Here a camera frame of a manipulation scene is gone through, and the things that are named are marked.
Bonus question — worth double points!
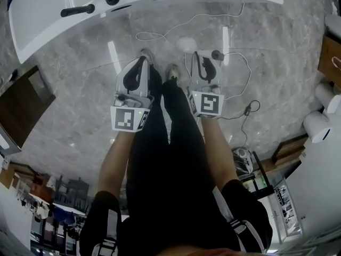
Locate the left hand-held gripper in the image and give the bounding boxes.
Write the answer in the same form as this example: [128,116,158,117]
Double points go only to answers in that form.
[110,57,155,133]

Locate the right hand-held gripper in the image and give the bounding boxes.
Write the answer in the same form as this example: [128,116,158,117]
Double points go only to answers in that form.
[188,51,224,119]

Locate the black-tipped white tool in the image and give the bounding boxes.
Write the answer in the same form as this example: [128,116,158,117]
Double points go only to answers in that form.
[197,49,225,62]

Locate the person's left forearm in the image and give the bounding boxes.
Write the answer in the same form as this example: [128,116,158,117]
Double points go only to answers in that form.
[98,131,135,197]

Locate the person's right forearm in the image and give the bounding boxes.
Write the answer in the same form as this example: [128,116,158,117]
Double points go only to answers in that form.
[199,117,239,191]

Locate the person's left shoe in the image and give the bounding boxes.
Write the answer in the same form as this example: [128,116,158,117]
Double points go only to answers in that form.
[139,48,156,65]

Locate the person's shoe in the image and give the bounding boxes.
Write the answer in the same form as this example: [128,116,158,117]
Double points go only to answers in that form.
[139,48,156,65]
[164,63,182,82]

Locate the person's right shoe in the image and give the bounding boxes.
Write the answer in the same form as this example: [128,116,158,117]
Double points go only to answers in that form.
[164,63,182,82]

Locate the white round device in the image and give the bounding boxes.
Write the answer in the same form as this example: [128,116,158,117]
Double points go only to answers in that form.
[175,37,198,53]

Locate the grey white appliance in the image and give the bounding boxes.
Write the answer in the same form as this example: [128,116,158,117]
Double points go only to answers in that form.
[231,147,254,175]

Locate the person's black trousers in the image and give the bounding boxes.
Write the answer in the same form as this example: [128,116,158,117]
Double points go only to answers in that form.
[125,65,230,250]

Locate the stack of wooden boards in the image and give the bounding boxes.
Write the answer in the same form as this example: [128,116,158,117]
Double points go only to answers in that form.
[271,134,310,168]

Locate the dark wooden cabinet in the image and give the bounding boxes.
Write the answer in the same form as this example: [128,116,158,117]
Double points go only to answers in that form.
[0,65,56,156]

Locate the black metal chair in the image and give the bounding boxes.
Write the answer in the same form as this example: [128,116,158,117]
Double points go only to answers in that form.
[54,174,90,213]

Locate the white cylindrical bin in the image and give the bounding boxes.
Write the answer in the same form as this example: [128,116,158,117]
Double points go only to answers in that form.
[303,110,334,144]
[323,13,341,37]
[314,81,341,114]

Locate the brown cardboard box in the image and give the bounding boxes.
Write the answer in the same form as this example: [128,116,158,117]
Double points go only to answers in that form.
[317,35,341,88]

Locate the person's black shirt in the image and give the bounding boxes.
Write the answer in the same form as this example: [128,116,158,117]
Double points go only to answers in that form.
[79,179,274,256]

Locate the glass display cabinet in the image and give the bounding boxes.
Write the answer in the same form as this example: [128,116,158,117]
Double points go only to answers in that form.
[272,184,304,237]

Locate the black cable with adapter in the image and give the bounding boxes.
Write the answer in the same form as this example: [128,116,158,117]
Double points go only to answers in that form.
[218,99,261,150]

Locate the black metal frame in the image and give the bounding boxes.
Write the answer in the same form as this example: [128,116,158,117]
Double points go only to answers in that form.
[251,150,275,198]

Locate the right white harness strap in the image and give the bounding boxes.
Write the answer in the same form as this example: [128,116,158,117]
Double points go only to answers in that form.
[213,187,264,253]

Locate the white harness strap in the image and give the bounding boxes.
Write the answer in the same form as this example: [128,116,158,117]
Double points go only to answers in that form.
[213,187,264,253]
[92,209,119,256]

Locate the left white harness strap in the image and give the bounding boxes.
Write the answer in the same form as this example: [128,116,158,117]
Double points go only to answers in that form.
[92,209,119,256]

